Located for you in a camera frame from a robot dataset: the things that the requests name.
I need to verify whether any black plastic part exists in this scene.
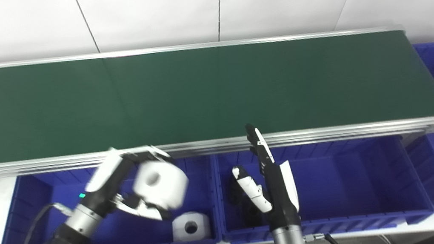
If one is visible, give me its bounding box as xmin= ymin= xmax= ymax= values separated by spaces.
xmin=225 ymin=171 xmax=248 ymax=207
xmin=238 ymin=199 xmax=268 ymax=229

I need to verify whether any white plastic part with hole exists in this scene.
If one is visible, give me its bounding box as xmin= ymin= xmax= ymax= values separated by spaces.
xmin=170 ymin=210 xmax=212 ymax=244

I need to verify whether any green conveyor belt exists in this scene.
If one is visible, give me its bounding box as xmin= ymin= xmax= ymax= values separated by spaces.
xmin=0 ymin=0 xmax=434 ymax=199

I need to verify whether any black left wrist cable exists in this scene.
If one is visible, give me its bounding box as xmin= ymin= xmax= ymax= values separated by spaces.
xmin=7 ymin=200 xmax=77 ymax=244

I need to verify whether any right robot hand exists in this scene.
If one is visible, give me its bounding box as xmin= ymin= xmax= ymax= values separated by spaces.
xmin=225 ymin=118 xmax=304 ymax=237

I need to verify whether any white round plastic part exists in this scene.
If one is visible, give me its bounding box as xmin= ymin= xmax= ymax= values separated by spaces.
xmin=129 ymin=155 xmax=193 ymax=215

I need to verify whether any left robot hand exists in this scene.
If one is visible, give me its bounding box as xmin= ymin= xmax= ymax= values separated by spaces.
xmin=74 ymin=138 xmax=185 ymax=233

